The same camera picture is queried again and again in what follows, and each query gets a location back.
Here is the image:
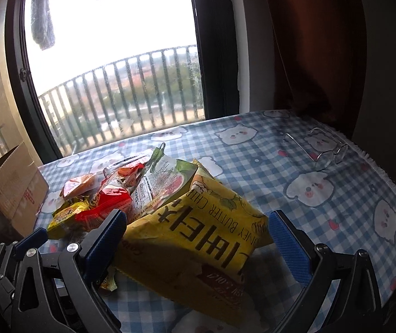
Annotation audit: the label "dark red curtain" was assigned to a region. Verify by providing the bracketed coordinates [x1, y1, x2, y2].
[263, 0, 366, 140]

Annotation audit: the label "blue checked printed tablecloth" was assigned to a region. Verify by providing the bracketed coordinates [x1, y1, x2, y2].
[0, 109, 396, 333]

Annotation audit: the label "red snack packet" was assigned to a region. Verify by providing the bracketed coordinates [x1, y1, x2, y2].
[75, 177, 133, 231]

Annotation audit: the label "large yellow chip bag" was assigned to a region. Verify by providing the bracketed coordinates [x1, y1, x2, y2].
[115, 159, 275, 327]

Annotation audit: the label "wire-rimmed eyeglasses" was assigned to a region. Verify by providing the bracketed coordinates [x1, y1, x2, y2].
[283, 128, 349, 172]

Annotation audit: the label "metal balcony railing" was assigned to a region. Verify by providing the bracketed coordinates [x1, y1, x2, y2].
[38, 44, 205, 154]

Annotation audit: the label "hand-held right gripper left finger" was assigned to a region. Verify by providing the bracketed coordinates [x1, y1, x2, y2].
[9, 210, 129, 333]

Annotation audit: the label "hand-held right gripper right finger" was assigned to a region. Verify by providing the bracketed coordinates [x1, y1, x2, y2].
[269, 210, 383, 333]

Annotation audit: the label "small orange snack packet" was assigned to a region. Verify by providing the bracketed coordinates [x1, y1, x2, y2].
[61, 173, 98, 202]

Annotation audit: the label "green white snack packet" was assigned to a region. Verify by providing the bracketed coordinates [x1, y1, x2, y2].
[129, 142, 199, 221]

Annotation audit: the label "clear orange snack packet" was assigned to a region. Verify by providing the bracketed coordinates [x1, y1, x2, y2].
[102, 158, 153, 195]

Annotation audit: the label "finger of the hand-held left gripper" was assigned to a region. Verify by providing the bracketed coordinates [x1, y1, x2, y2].
[0, 229, 49, 295]

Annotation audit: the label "small yellow snack packet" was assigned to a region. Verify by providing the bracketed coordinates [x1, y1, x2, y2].
[47, 201, 91, 240]
[99, 267, 119, 292]

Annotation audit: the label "hanging grey cloth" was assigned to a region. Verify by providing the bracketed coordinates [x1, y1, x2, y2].
[29, 0, 101, 51]

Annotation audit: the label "cardboard box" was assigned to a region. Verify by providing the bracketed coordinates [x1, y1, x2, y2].
[0, 141, 50, 243]

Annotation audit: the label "black window frame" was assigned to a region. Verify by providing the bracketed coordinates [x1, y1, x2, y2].
[5, 0, 241, 158]

